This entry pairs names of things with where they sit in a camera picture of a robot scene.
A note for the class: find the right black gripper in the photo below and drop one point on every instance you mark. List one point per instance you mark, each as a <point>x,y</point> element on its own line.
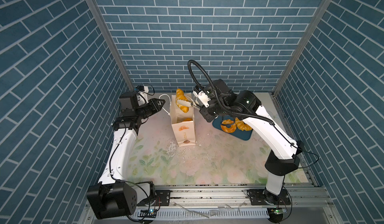
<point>203,111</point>

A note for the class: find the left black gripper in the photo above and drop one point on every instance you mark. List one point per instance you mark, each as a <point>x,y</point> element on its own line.
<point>153,105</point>

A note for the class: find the long croissant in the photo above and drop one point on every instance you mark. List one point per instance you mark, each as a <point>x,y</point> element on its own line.
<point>181,96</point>

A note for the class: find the silver metal tongs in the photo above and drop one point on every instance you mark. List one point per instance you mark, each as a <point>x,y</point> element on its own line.
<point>188,104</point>

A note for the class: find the white printed paper bag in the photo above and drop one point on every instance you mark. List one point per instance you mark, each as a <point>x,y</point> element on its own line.
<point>183,124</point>

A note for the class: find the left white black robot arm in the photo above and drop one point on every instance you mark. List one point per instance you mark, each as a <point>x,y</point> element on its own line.
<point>114,195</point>

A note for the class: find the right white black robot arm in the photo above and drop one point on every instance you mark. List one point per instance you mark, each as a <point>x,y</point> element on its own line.
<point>219,100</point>

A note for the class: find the dark blue tray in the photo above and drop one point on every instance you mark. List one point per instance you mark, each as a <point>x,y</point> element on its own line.
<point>243,135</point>

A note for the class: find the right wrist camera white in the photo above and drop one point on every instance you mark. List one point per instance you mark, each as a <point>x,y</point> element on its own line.
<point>201,96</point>

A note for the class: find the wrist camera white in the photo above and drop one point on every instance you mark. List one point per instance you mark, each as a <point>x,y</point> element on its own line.
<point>143,94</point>
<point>201,96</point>

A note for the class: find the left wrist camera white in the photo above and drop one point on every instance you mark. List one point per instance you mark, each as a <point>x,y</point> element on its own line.
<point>143,94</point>

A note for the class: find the ring donut bread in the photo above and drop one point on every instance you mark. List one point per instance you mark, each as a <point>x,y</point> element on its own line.
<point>228,126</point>

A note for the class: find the left aluminium corner post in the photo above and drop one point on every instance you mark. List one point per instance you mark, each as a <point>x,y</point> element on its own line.
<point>92,4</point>

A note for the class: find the aluminium corner post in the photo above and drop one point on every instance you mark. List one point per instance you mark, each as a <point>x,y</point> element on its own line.
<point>92,4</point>
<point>318,14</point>

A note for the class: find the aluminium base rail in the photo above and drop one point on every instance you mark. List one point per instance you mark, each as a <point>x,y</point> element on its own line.
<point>230,204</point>

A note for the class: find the right aluminium corner post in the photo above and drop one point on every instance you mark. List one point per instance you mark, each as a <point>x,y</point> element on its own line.
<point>318,14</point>

